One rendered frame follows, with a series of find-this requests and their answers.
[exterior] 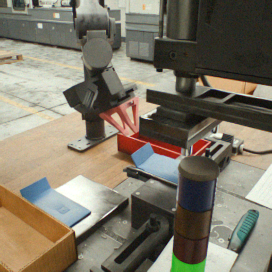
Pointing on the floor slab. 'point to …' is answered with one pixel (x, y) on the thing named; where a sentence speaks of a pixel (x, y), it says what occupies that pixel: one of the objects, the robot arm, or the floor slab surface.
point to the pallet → (9, 56)
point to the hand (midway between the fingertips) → (130, 130)
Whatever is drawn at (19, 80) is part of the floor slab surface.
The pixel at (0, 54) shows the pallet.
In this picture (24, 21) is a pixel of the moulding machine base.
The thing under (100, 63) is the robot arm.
